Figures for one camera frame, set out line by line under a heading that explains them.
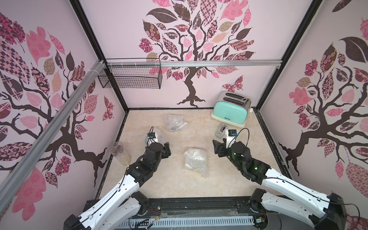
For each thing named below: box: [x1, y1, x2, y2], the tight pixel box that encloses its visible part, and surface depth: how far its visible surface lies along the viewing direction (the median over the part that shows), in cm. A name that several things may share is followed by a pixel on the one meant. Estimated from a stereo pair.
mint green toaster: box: [210, 91, 253, 128], surface depth 105 cm
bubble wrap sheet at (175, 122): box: [165, 113, 188, 132], surface depth 102 cm
